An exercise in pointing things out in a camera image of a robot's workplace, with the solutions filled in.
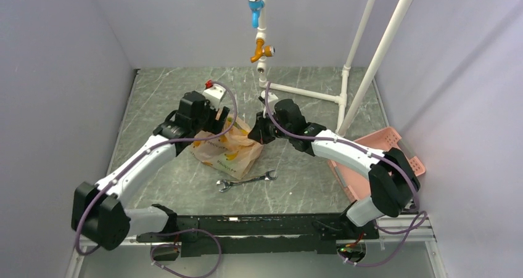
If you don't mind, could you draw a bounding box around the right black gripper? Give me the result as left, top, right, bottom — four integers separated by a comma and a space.
248, 109, 292, 145

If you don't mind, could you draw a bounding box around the orange banana-print plastic bag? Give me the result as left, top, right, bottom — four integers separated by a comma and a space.
189, 113, 263, 181

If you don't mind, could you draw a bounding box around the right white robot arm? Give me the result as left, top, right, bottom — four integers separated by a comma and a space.
248, 99, 420, 238

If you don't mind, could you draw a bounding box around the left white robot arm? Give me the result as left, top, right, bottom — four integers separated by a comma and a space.
71, 86, 229, 250

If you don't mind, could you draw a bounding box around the silver open-end wrench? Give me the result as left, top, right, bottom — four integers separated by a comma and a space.
216, 170, 278, 192

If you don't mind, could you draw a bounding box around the orange tap valve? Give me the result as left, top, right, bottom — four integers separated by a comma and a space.
250, 38, 275, 63

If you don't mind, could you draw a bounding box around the pink plastic basket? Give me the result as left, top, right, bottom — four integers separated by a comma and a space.
327, 126, 426, 202

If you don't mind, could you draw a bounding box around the blue tap valve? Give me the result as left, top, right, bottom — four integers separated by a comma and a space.
248, 0, 265, 28

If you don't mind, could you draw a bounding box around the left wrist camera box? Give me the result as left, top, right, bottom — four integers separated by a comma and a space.
202, 80, 226, 110

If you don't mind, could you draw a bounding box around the white PVC pipe frame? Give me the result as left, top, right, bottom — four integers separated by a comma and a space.
255, 0, 422, 137

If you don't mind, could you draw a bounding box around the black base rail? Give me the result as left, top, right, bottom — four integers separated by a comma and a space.
136, 213, 379, 257

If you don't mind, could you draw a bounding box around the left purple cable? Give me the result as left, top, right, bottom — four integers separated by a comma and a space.
73, 81, 239, 256

